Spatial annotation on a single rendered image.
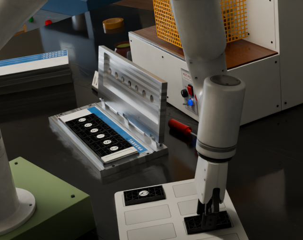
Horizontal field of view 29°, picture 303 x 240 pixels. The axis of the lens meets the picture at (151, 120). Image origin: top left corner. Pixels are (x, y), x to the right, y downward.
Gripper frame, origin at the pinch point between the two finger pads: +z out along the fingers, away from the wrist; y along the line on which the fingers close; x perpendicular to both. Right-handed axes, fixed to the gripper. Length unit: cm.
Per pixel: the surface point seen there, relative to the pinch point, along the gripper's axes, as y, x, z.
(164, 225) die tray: -2.5, -8.6, 4.5
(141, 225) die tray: -3.8, -13.8, 5.6
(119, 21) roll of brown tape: -173, -10, 3
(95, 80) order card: -95, -23, 5
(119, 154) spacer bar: -35.9, -17.1, 4.2
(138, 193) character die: -15.8, -13.5, 4.4
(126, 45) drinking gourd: -109, -11, -4
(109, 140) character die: -45.0, -19.6, 4.5
